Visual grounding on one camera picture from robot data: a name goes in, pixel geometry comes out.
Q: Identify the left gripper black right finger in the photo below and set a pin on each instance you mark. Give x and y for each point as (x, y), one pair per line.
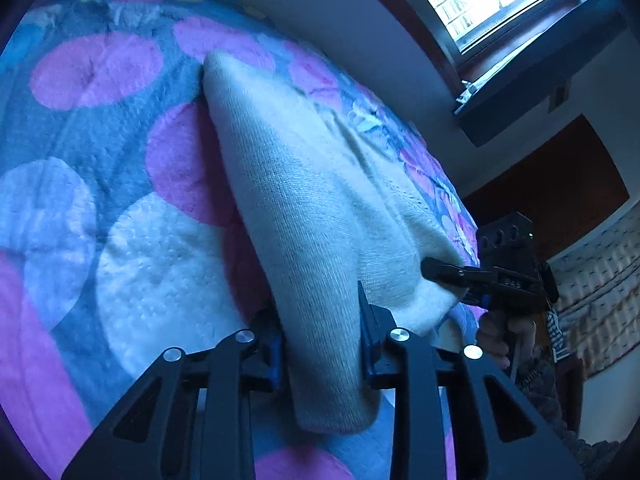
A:
(453, 405)

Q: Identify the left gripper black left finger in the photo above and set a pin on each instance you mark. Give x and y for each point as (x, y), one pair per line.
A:
(188, 415)

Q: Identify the operator right hand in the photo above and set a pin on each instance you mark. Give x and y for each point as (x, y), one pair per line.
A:
(492, 337)

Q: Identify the patterned white fabric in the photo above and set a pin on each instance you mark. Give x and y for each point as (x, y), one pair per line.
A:
(598, 284)

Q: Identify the dark wooden cabinet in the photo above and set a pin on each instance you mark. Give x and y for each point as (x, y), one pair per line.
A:
(567, 187)

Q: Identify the polka dot bedspread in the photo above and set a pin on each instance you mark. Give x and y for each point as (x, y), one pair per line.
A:
(119, 233)

